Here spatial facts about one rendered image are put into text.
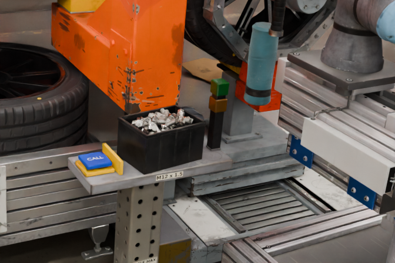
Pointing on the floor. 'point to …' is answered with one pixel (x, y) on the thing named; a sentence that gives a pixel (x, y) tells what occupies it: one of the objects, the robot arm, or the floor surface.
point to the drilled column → (139, 223)
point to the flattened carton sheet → (204, 68)
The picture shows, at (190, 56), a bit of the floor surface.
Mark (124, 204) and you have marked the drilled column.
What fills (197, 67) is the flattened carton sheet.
